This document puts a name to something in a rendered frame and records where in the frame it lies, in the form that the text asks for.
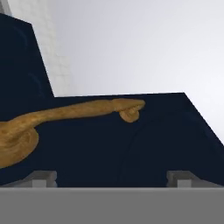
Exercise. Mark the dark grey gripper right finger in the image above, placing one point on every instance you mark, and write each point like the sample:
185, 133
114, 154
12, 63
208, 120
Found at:
180, 179

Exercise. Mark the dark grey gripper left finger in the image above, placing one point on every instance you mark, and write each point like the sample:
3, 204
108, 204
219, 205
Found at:
43, 178

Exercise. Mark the dark navy cabinet door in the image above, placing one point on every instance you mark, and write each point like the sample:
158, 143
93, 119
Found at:
116, 145

